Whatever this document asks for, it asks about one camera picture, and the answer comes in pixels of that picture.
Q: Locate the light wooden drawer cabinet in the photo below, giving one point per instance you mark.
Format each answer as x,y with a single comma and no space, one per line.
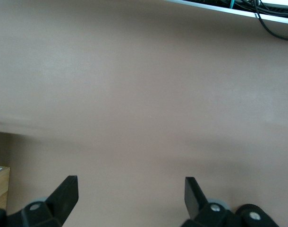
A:
1,189

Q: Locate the brown table cover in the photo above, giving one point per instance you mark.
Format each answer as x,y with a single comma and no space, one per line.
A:
134,94

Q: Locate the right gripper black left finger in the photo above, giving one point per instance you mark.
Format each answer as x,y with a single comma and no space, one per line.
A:
63,196

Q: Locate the aluminium table edge rail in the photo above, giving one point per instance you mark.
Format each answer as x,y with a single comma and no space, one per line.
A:
229,10

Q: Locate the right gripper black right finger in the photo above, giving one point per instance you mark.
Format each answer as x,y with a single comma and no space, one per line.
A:
193,198

